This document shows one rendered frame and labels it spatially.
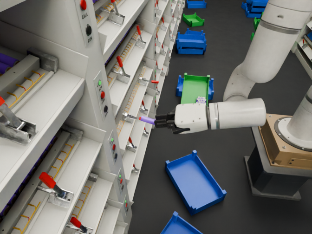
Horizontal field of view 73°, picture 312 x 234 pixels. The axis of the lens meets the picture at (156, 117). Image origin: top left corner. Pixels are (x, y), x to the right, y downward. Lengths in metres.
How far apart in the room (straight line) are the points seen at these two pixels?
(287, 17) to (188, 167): 0.98
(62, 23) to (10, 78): 0.12
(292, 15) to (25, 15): 0.50
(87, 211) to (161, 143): 0.86
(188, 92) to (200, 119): 1.10
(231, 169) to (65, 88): 1.14
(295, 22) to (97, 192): 0.66
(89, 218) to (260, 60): 0.60
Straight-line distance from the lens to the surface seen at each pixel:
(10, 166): 0.32
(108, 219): 0.87
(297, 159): 1.10
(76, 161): 0.53
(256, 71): 0.59
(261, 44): 0.58
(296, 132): 1.10
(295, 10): 0.56
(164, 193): 1.23
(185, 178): 1.28
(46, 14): 0.41
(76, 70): 0.43
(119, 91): 0.71
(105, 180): 0.72
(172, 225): 1.16
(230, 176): 1.35
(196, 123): 0.65
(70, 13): 0.40
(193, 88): 1.77
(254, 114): 0.66
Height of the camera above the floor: 1.10
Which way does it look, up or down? 43 degrees down
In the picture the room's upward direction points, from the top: straight up
